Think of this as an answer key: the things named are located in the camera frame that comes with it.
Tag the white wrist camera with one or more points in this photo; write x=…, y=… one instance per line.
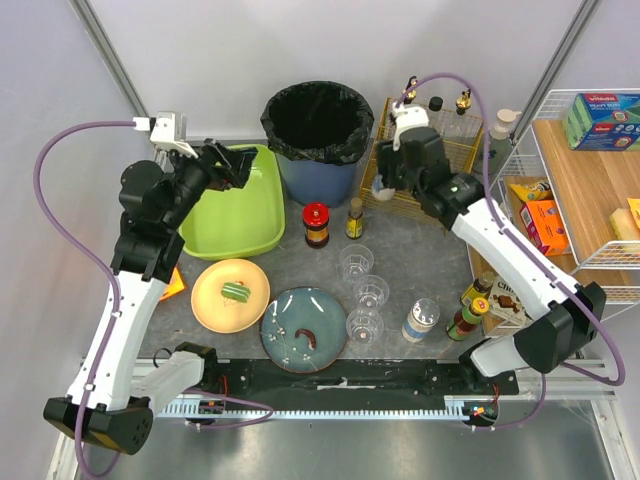
x=407, y=117
x=167, y=131

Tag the glass oil bottle gold spout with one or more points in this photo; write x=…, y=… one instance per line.
x=462, y=112

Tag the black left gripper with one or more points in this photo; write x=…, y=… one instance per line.
x=218, y=163

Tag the blue ceramic plate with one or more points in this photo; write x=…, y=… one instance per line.
x=303, y=307

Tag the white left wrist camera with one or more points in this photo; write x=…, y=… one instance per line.
x=167, y=131

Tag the orange purple box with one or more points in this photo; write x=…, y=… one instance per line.
x=545, y=228

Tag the blue sponge package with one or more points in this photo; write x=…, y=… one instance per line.
x=603, y=121

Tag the silver lid spice jar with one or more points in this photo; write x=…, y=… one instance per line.
x=381, y=192

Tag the green plastic basin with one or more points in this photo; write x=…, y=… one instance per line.
x=239, y=223

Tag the black cap glass bottle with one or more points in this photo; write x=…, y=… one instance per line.
x=436, y=107

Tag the cream pump soap bottle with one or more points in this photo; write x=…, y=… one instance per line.
x=501, y=138

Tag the yellow snack bag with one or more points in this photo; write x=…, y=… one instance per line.
x=535, y=191

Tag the yellow sponge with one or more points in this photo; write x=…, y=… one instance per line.
x=625, y=221

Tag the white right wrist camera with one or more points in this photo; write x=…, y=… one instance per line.
x=407, y=117

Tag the chocolate cookie box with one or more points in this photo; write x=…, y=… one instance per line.
x=505, y=304

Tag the black trash bag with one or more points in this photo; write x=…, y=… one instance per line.
x=319, y=121

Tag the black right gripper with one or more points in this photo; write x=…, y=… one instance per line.
x=388, y=167

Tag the yellow wire basket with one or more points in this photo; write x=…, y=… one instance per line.
x=461, y=157

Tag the blue label silver lid jar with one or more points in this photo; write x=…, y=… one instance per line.
x=421, y=318

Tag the green red sauce bottle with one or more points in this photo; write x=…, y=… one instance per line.
x=467, y=319

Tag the red lid sauce jar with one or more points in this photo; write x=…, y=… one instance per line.
x=315, y=218

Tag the black mounting base plate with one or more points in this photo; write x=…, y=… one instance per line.
x=251, y=376

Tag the clear glass cup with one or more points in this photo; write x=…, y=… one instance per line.
x=355, y=261
x=371, y=292
x=364, y=327

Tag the red sausage piece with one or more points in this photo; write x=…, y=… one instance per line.
x=309, y=335

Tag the beige plate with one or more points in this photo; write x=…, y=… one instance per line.
x=225, y=316

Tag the small brown bottle tan cap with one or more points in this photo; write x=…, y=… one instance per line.
x=354, y=226

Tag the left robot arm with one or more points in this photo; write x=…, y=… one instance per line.
x=104, y=407

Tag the green layered cake slice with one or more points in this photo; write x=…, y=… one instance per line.
x=236, y=291

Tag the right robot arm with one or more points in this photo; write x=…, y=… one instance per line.
x=564, y=313

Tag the blue trash bin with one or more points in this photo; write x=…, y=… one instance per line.
x=309, y=181

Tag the white wire shelf rack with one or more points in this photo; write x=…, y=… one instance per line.
x=588, y=187

